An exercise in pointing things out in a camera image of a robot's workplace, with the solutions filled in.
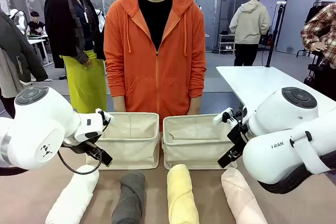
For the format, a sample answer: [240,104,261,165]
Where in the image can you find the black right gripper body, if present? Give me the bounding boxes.
[227,124,249,156]

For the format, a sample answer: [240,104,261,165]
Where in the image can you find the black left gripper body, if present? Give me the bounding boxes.
[78,141,106,159]

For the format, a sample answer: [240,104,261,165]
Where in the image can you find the pink towel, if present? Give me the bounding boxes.
[220,167,268,224]

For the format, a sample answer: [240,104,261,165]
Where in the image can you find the grey towel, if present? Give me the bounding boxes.
[111,170,146,224]

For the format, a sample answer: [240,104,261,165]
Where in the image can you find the white towel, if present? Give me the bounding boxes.
[45,165,100,224]

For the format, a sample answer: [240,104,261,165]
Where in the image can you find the yellow towel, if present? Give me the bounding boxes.
[166,164,200,224]

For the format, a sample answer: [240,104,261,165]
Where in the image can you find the person's right hand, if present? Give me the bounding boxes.
[112,95,127,113]

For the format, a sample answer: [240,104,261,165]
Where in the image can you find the person's left hand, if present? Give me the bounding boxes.
[188,97,202,116]

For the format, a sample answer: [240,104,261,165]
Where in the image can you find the cream fabric basket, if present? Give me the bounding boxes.
[86,112,160,170]
[162,113,238,170]

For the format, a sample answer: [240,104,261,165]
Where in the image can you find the white side table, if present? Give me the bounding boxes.
[215,66,336,120]

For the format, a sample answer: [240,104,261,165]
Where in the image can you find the wooden shoe rack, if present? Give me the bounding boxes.
[218,31,236,54]

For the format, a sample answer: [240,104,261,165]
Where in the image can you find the person in orange hoodie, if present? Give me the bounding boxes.
[103,0,207,130]

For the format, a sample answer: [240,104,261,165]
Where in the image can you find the black stand pole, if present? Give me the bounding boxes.
[265,2,286,68]

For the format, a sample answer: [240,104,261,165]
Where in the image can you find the person in beige jacket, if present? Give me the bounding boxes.
[229,0,271,67]

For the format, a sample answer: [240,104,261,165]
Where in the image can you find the seated person in black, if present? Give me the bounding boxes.
[26,10,49,65]

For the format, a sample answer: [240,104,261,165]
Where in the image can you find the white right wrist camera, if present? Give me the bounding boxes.
[213,108,235,126]

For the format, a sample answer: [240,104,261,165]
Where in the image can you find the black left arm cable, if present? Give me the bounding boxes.
[57,140,103,175]

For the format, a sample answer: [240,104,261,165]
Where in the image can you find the black right arm cable sleeve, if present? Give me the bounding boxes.
[258,153,336,195]

